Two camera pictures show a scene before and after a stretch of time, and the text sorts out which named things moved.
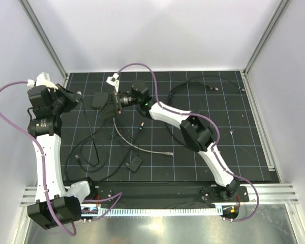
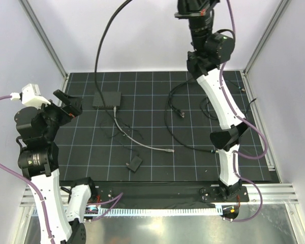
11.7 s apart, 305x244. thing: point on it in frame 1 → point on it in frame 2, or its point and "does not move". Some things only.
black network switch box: (100, 98) does not move
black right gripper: (112, 110) → (192, 8)
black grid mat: (99, 143) does not move
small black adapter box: (134, 163) does not move
